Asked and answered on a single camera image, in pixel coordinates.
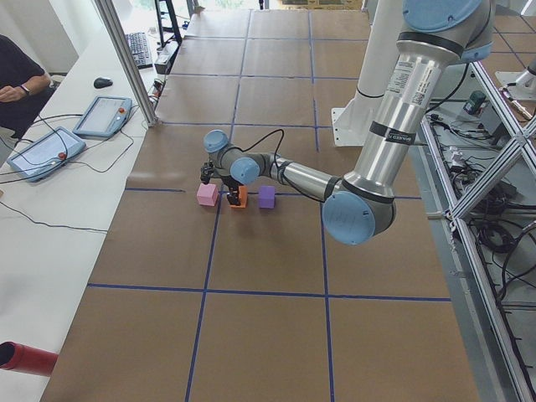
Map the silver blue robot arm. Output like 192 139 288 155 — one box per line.
200 1 496 245

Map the aluminium frame rail right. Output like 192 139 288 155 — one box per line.
418 0 536 402

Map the black computer mouse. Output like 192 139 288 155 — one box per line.
93 77 113 89

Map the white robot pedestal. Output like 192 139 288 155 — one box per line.
332 0 404 147

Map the purple foam block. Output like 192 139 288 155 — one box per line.
258 185 276 209

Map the pink foam block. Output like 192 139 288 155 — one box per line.
196 183 219 207

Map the teach pendant tablet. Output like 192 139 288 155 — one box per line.
7 126 86 182
72 96 133 139

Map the orange foam block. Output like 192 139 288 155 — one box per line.
229 186 248 209

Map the aluminium frame post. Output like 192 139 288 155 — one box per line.
95 0 158 127

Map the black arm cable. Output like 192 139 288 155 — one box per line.
240 128 336 206

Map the far teach pendant tablet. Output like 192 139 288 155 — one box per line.
72 96 133 139

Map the white side desk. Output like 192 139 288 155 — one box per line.
1 28 147 401

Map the seated person in black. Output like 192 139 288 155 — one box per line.
1 35 54 139

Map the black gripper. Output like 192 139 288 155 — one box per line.
220 175 242 205

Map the red cylinder tube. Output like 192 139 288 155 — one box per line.
1 341 59 377

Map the black keyboard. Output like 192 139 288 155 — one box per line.
125 32 153 69

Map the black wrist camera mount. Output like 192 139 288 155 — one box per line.
200 161 214 184

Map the near teach pendant tablet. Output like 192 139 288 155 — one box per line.
7 126 86 182

